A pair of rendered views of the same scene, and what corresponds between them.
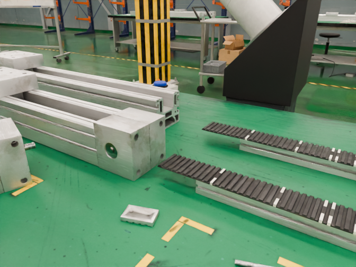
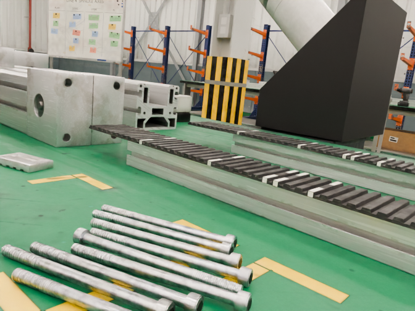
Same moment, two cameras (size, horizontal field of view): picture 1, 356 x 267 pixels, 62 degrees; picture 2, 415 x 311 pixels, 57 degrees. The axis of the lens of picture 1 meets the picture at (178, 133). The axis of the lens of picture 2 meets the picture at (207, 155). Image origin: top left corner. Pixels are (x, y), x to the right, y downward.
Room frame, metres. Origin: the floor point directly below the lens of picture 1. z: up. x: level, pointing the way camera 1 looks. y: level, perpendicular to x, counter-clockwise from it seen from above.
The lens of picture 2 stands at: (0.01, -0.18, 0.89)
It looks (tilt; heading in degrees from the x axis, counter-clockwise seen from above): 12 degrees down; 9
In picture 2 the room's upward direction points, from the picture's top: 6 degrees clockwise
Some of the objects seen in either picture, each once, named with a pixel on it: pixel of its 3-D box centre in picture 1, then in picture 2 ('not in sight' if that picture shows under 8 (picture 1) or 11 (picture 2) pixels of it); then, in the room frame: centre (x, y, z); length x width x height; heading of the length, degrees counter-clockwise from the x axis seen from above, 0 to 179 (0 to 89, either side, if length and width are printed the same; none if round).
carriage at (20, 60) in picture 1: (16, 63); (18, 62); (1.05, 0.57, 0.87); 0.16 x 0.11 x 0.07; 57
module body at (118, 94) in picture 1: (64, 88); (57, 87); (0.92, 0.36, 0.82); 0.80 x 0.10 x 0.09; 57
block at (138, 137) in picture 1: (135, 139); (83, 106); (0.52, 0.08, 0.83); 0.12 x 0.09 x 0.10; 147
